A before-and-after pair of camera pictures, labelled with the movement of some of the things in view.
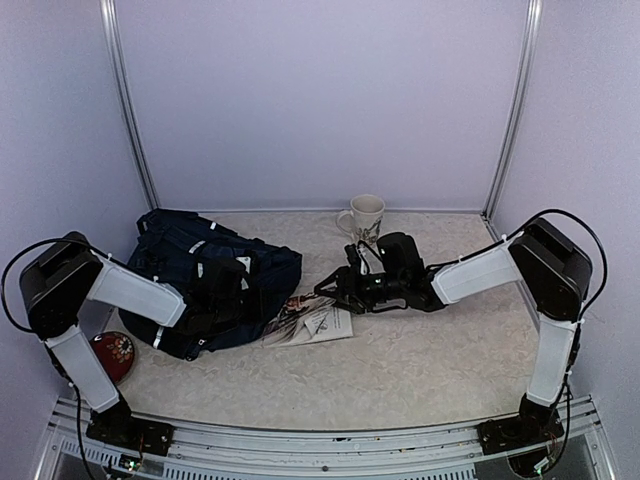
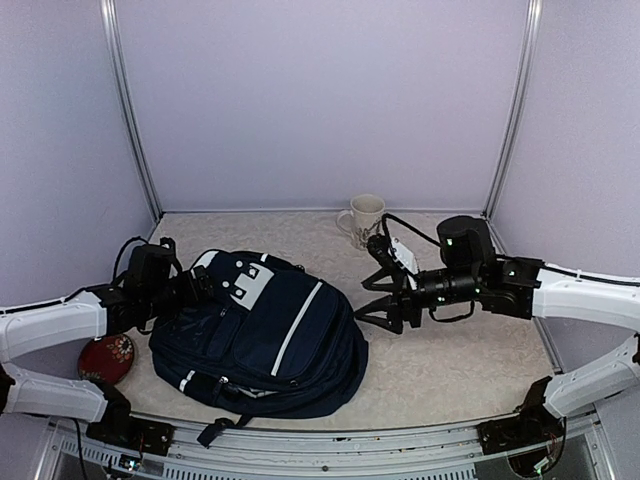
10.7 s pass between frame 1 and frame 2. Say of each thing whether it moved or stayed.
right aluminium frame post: stayed
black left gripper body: moved
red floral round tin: stayed
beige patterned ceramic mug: stayed
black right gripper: moved
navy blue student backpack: moved
